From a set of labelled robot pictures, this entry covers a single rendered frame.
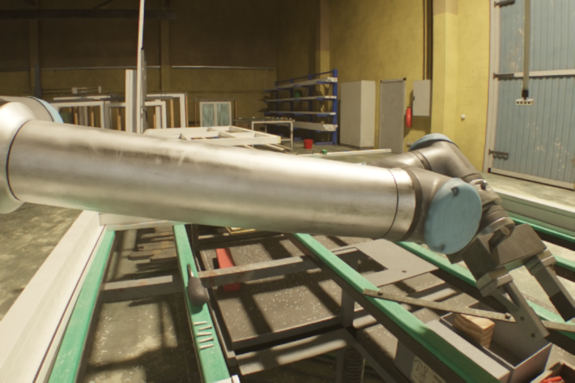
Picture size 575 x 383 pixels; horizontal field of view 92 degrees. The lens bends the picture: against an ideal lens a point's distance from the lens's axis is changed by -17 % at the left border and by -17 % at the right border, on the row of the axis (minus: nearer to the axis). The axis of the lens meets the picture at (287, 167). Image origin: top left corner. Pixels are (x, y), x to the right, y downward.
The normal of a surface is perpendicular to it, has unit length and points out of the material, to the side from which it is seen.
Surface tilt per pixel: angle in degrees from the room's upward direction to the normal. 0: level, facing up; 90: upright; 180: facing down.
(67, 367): 0
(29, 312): 0
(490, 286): 90
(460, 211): 91
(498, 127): 90
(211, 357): 0
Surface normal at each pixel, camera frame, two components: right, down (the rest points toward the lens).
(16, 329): 0.00, -0.98
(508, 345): -0.93, 0.07
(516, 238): 0.20, -0.71
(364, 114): 0.37, 0.16
